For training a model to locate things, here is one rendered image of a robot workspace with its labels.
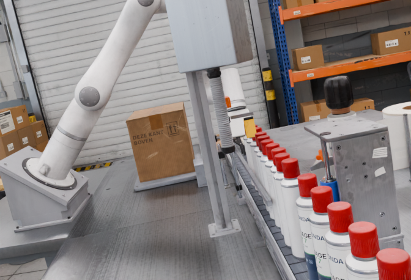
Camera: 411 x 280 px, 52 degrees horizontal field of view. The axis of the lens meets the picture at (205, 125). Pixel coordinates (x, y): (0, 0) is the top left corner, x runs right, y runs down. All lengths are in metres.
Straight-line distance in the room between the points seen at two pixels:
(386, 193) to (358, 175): 0.06
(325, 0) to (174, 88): 2.15
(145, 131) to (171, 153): 0.14
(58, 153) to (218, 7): 0.90
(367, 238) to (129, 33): 1.19
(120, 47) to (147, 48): 4.10
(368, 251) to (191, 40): 0.68
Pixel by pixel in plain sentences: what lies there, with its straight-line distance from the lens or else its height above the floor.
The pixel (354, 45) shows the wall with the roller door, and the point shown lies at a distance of 5.91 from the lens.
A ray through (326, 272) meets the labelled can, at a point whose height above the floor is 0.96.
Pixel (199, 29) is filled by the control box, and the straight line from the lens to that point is 1.05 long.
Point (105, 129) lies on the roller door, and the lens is 5.91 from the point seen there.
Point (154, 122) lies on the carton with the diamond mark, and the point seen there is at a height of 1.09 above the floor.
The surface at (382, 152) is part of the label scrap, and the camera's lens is 0.80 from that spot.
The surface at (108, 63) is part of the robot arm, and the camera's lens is 1.56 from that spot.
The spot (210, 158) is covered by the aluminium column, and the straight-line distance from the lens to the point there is 1.17.
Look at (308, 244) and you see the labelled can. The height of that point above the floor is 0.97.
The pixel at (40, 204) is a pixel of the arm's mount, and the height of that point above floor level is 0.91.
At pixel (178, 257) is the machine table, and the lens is 1.14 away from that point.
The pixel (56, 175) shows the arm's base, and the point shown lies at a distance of 1.69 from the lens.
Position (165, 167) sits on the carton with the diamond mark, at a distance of 1.79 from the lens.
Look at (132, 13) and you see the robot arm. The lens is 1.52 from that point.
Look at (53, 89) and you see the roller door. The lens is 6.07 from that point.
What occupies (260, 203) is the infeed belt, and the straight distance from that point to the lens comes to 1.24.
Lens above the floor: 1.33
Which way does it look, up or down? 10 degrees down
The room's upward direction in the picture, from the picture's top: 11 degrees counter-clockwise
